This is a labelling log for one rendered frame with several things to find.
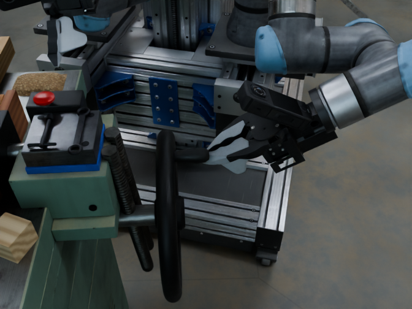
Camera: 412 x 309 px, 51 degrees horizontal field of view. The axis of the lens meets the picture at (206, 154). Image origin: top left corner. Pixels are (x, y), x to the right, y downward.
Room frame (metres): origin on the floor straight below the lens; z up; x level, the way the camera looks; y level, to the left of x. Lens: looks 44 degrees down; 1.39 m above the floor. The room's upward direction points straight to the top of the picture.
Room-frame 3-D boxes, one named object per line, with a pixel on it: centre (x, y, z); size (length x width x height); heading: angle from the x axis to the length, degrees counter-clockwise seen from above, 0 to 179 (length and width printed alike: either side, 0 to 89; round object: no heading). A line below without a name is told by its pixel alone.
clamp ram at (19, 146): (0.47, 0.27, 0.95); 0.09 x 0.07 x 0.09; 4
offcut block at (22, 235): (0.33, 0.26, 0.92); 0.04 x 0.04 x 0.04; 68
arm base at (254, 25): (1.07, -0.13, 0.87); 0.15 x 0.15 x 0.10
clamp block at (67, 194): (0.47, 0.21, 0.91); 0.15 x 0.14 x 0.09; 4
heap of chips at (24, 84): (0.71, 0.33, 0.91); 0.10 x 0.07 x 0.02; 94
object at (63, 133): (0.48, 0.21, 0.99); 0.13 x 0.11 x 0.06; 4
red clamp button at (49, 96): (0.51, 0.24, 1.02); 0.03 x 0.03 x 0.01
